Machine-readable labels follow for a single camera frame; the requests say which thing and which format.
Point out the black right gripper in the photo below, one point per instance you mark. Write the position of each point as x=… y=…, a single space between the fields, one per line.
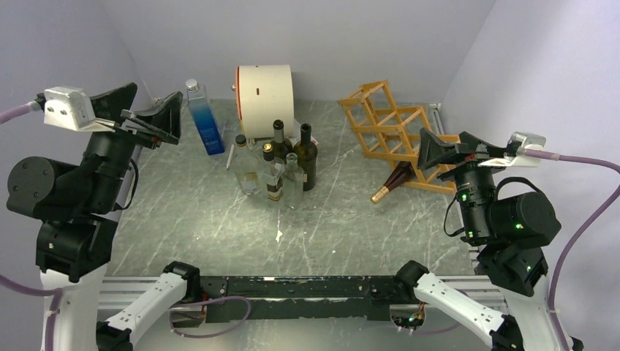
x=482 y=150

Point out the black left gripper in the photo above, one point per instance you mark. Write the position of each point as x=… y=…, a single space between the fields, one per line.
x=164 y=121

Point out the blue rectangular box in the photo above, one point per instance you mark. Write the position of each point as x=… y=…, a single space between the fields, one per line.
x=203 y=118

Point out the large clear glass bottle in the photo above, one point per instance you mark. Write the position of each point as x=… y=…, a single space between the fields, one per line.
x=245 y=165

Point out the dark green labelled wine bottle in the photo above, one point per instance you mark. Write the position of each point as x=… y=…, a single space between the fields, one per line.
x=280 y=143

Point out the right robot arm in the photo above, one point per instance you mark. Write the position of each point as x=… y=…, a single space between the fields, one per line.
x=511 y=233

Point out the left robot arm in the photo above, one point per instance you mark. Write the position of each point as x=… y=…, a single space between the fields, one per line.
x=74 y=242

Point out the brown bottle with gold cap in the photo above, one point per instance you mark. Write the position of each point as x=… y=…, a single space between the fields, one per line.
x=402 y=173

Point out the wooden wine rack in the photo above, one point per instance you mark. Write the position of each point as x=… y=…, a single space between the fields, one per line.
x=388 y=131

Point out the cream cylindrical drum box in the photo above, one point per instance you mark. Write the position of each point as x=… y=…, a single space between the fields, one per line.
x=264 y=93

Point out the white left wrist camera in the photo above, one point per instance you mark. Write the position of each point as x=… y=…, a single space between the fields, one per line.
x=71 y=108

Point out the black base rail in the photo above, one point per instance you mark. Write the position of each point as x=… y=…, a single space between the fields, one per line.
x=290 y=298

